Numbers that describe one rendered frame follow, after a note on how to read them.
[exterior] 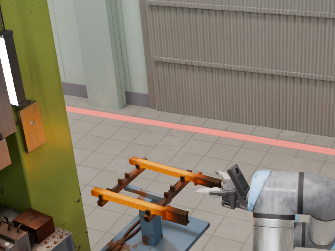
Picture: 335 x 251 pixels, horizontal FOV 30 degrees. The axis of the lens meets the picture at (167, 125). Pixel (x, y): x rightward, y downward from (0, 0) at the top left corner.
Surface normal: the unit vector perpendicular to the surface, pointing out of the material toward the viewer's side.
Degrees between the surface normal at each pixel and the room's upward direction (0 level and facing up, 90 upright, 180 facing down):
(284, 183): 31
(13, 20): 90
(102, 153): 0
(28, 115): 90
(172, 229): 0
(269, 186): 41
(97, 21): 90
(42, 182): 90
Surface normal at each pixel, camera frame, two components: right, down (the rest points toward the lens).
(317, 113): -0.44, 0.45
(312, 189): 0.11, -0.26
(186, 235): -0.08, -0.88
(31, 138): 0.82, 0.21
